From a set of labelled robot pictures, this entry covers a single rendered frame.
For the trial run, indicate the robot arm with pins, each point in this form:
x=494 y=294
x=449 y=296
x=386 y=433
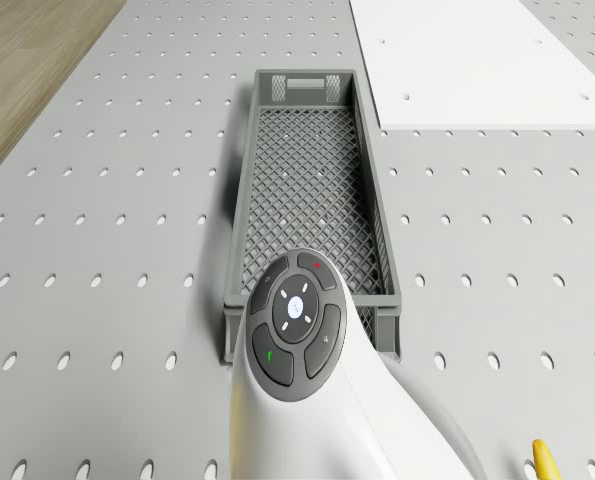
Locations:
x=347 y=430

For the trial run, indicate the dark grey basket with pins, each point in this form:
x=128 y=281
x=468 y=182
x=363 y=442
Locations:
x=309 y=200

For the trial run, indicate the white board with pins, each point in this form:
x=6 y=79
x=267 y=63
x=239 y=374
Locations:
x=472 y=65

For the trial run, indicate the banana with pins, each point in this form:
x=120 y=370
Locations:
x=544 y=462

